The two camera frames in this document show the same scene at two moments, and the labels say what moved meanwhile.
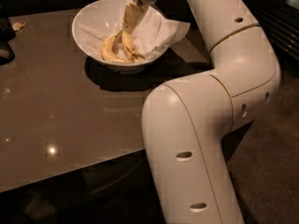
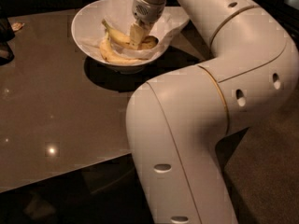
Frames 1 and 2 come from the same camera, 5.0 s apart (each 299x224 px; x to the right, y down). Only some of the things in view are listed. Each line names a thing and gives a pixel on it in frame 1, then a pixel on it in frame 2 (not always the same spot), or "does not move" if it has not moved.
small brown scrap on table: x=18 y=26 does not move
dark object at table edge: x=7 y=35 does not move
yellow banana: x=132 y=51 -> x=143 y=42
